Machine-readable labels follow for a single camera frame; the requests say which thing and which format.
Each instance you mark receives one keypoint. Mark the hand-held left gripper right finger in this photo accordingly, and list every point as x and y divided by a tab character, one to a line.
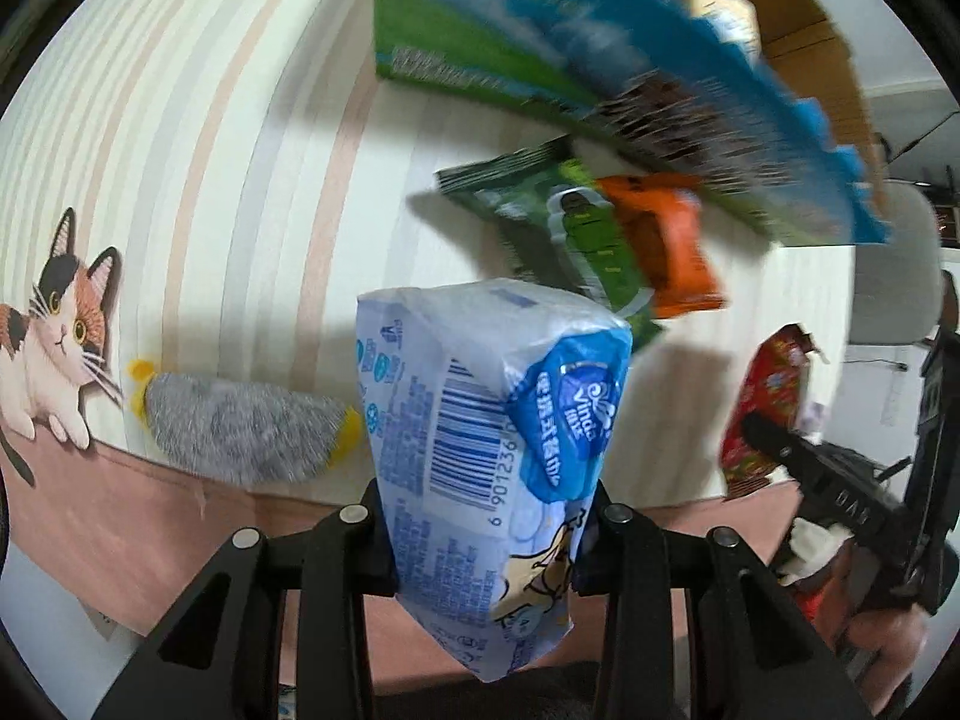
592	562

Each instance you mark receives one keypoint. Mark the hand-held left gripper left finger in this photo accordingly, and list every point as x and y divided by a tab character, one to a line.
375	544

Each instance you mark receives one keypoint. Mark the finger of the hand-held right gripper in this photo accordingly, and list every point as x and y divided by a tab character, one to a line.
817	484

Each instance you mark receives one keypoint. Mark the red snack packet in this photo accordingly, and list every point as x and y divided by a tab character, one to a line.
772	382

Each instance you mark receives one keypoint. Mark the blue white tissue pack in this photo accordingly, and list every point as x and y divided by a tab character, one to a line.
465	390

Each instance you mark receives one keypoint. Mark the white soft cloth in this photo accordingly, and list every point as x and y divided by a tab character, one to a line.
810	547

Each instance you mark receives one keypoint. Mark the person's right hand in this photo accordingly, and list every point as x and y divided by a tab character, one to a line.
889	641

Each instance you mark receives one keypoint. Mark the grey yellow sponge cloth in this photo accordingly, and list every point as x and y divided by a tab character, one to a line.
232	420

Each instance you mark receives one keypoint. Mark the grey chair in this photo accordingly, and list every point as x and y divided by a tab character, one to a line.
896	262

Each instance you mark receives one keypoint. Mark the orange snack packet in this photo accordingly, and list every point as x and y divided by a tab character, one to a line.
664	247

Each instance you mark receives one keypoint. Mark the green snack packet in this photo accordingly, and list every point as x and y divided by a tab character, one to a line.
581	240

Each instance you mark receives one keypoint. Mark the striped cat printed tablecloth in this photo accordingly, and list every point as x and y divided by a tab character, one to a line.
187	165

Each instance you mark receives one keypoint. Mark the brown cardboard box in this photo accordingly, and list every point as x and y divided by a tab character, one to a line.
817	52

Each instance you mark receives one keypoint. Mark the pale yellow snack packet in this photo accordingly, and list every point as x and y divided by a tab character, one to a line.
724	7

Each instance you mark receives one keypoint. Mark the blue green printed carton box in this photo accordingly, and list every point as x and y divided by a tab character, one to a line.
487	22

